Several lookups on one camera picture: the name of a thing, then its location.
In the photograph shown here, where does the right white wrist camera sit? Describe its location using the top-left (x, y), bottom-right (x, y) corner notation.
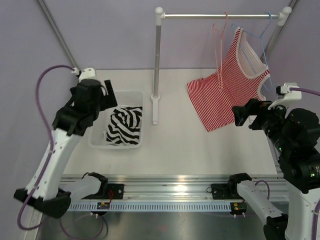
top-left (268, 82), bottom-right (302, 110)

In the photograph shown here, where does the right aluminium frame post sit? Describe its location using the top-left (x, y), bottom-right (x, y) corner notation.
top-left (260, 0), bottom-right (299, 64)

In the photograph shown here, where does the white slotted cable duct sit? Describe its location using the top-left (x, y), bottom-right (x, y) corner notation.
top-left (68, 201), bottom-right (231, 212)

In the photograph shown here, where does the aluminium frame post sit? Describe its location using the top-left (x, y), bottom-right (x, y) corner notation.
top-left (35, 0), bottom-right (81, 73)
top-left (260, 0), bottom-right (299, 64)

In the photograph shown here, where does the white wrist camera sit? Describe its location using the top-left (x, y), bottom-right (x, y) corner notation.
top-left (268, 82), bottom-right (302, 110)
top-left (71, 67), bottom-right (97, 83)

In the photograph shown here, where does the red white striped tank top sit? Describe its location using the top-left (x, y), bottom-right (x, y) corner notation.
top-left (187, 27), bottom-right (270, 132)

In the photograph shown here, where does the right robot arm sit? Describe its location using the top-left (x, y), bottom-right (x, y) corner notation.
top-left (226, 98), bottom-right (320, 240)

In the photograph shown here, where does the blue wire hanger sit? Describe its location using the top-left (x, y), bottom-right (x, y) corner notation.
top-left (244, 12), bottom-right (273, 92)

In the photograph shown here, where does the black white striped tank top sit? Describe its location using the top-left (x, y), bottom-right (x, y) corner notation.
top-left (104, 106), bottom-right (143, 146)

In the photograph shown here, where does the clear plastic basket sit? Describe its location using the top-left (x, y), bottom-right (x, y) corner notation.
top-left (88, 90), bottom-right (146, 150)

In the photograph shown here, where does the silver white clothes rack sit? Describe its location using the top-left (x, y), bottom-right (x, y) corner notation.
top-left (150, 6), bottom-right (293, 125)

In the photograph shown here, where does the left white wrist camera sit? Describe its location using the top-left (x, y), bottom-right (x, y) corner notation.
top-left (71, 67), bottom-right (97, 83)

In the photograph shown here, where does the left aluminium frame post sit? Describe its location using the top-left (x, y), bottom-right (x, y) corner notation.
top-left (35, 0), bottom-right (81, 73)

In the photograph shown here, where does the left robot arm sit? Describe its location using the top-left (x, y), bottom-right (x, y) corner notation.
top-left (13, 79), bottom-right (118, 219)

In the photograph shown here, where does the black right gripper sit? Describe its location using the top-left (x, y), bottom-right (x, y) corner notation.
top-left (232, 97), bottom-right (292, 153)

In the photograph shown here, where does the aluminium mounting rail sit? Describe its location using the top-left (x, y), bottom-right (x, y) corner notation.
top-left (60, 174), bottom-right (289, 202)

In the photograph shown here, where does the pink wire hanger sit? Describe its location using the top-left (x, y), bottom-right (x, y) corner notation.
top-left (211, 12), bottom-right (228, 92)

